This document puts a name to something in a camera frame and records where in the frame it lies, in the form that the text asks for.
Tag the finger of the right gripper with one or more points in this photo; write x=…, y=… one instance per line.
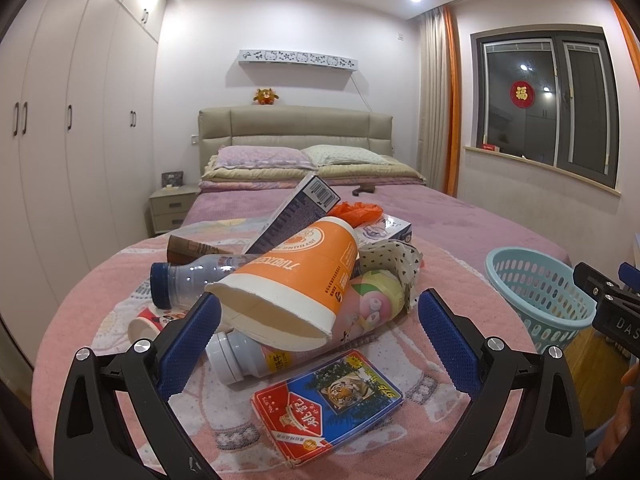
x=593, y=283
x=630, y=276

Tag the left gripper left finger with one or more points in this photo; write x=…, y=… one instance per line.
x=92, y=439

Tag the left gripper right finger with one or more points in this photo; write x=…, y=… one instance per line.
x=523, y=419

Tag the red white noodle cup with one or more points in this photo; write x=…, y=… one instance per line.
x=150, y=322

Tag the clear bottle blue cap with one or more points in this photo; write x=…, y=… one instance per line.
x=176, y=286

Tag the red blue card box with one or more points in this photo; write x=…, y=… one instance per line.
x=312, y=413

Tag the small white blue box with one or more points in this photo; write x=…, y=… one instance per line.
x=385, y=228

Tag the brown cardboard box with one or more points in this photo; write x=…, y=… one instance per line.
x=180, y=250

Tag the pink peach drink bottle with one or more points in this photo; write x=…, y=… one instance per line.
x=371, y=300

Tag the orange paper cup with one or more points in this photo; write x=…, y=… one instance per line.
x=305, y=276

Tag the blue white long carton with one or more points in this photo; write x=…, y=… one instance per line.
x=311, y=200

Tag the person hand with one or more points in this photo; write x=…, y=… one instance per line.
x=621, y=422

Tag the light blue plastic basket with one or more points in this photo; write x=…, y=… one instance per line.
x=541, y=290

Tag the pink patterned blanket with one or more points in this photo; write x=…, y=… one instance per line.
x=220, y=419

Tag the purple bed sheet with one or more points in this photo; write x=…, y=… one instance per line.
x=450, y=219

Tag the red box on sill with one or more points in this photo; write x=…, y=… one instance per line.
x=490, y=147

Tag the dark framed window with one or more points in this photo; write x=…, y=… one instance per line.
x=574, y=124

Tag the polka dot wrapper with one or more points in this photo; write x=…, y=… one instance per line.
x=400, y=259

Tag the red fu window sticker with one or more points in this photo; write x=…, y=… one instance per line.
x=522, y=94

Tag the folded beige quilt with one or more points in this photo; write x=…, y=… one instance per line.
x=224, y=180

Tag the orange plastic bag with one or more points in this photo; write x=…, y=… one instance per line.
x=357, y=214

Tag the dark object on bed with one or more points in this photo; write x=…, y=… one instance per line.
x=364, y=188

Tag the beige bedside table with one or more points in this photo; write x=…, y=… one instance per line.
x=170, y=206

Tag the orange beige curtain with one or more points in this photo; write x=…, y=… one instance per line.
x=440, y=105

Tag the white dotted pillow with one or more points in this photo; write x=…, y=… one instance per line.
x=329, y=155

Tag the purple pillow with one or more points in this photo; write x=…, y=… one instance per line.
x=262, y=157

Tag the beige padded headboard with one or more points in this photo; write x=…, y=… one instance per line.
x=287, y=126

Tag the orange plush toy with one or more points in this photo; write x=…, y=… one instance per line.
x=265, y=96

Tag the white wardrobe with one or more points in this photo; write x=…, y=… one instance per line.
x=77, y=163

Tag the small picture frame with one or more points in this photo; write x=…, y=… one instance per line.
x=171, y=179

